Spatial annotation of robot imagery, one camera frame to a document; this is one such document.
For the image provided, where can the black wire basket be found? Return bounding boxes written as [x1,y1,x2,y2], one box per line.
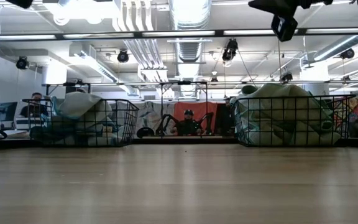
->
[21,98,140,147]
[232,94,357,147]

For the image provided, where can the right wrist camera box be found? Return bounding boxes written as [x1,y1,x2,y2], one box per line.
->
[270,14,299,43]

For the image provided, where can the white patterned cloth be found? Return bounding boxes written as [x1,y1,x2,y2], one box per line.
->
[134,101,175,138]

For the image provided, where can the silver ceiling air duct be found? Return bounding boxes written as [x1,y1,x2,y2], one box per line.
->
[168,0,213,63]

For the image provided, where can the computer monitor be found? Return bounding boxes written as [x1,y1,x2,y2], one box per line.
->
[0,101,19,128]

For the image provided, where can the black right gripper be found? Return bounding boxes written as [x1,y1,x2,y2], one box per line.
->
[248,0,335,17]

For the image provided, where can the person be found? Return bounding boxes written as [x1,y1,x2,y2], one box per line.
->
[172,108,204,137]
[19,92,50,118]
[221,96,236,135]

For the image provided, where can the white round column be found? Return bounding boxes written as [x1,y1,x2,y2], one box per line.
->
[308,81,331,96]

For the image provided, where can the thin hanging cord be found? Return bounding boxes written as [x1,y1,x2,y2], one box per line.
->
[277,40,284,84]

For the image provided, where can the black overhead frame bar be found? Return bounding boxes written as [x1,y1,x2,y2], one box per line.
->
[0,27,358,40]

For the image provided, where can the black aluminium table frame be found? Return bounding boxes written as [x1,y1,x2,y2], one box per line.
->
[0,136,358,151]

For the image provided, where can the red cloth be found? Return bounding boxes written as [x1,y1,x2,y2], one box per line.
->
[174,101,219,135]

